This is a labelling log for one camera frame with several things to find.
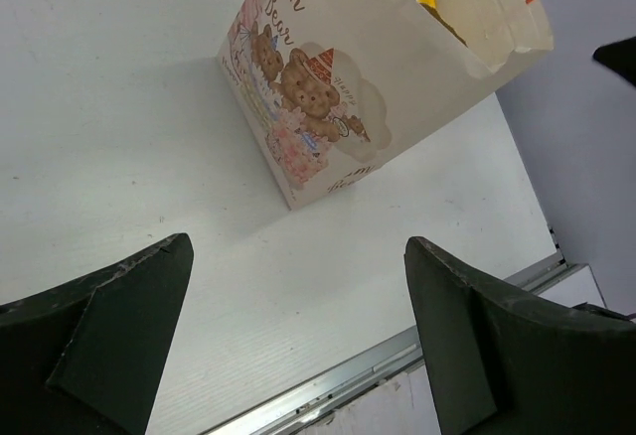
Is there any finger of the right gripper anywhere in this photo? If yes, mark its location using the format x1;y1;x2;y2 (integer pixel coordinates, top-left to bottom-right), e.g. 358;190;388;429
592;36;636;86

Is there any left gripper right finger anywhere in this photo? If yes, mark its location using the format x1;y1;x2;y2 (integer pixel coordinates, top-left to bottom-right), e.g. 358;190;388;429
404;236;635;434

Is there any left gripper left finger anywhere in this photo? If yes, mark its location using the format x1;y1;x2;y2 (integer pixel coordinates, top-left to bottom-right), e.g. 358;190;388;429
1;233;194;434

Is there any yellow chips bag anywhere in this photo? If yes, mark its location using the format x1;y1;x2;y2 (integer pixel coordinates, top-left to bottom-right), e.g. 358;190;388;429
422;4;466;46

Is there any cream paper bag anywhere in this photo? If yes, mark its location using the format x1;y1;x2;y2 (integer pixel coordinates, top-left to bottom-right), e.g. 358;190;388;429
218;0;554;209

